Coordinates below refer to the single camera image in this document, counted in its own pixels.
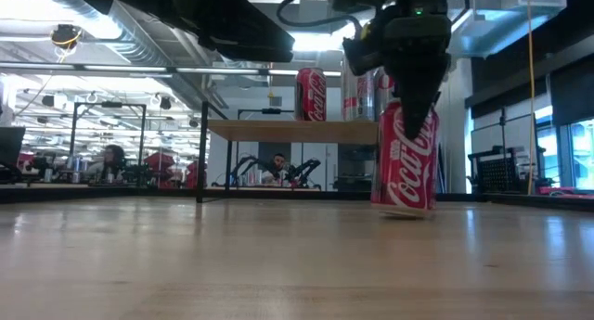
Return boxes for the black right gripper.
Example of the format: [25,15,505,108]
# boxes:
[383,13,452,141]

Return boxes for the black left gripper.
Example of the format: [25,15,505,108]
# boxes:
[174,0,296,64]

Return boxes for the silver Diet Coke can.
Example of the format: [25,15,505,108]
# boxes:
[373,68,396,111]

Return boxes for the tall Celsius Peach Vibe can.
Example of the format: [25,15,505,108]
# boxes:
[342,71,376,122]

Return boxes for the red Coca-Cola can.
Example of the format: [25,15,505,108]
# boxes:
[294,67,328,122]
[369,99,441,219]

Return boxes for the black mesh crate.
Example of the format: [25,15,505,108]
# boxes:
[467,146,547,195]

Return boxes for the person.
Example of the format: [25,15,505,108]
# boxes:
[86,143,127,185]
[262,152,290,186]

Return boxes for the long ceiling light bar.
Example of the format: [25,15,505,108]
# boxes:
[0,62,344,83]

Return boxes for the red office chair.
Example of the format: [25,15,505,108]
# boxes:
[185,160,201,189]
[142,151,176,189]

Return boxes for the dark monitor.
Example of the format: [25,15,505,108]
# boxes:
[0,125,27,171]

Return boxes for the black looped cable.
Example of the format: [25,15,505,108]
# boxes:
[277,0,366,33]

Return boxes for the small black frame rig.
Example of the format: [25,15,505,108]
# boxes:
[236,107,298,122]

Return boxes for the wooden shelf with black frame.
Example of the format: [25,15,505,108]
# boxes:
[197,100,443,205]

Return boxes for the white ceiling duct box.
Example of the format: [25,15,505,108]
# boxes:
[447,0,568,59]

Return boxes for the large black frame rig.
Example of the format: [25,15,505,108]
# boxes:
[71,100,148,191]

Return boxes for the ceiling camera with yellow cable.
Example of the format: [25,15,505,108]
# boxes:
[49,22,84,51]

